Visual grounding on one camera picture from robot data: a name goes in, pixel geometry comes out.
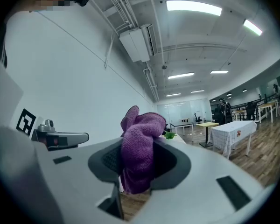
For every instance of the purple cloth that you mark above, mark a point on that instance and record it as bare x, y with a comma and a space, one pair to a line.
140, 148

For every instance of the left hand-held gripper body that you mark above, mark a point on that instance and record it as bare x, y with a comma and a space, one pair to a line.
40, 128

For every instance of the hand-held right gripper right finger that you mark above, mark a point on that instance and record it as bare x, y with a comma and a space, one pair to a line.
200, 183

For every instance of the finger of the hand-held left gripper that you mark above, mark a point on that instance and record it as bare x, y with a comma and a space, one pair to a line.
74, 137

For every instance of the black railing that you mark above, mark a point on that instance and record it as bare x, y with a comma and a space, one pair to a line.
254, 102

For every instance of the dark table white legs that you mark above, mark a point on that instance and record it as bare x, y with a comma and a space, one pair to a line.
182, 124

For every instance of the white ceiling pipes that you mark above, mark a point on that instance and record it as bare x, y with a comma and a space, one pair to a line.
121, 6

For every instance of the black office chair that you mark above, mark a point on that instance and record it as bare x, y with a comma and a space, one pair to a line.
198, 118
250, 111

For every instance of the ceiling light panel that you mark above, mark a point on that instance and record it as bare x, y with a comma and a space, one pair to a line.
219, 72
180, 75
193, 8
252, 27
197, 91
173, 94

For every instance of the white air conditioner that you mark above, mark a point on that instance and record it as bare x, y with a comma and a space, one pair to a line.
137, 43

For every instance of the green potted plant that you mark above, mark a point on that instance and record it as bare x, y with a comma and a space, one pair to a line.
170, 135

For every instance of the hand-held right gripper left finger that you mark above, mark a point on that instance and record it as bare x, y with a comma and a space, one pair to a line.
72, 171

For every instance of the round wooden table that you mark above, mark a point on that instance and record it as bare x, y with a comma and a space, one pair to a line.
184, 119

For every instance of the yellow pedestal table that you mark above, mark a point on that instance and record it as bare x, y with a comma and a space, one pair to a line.
207, 125

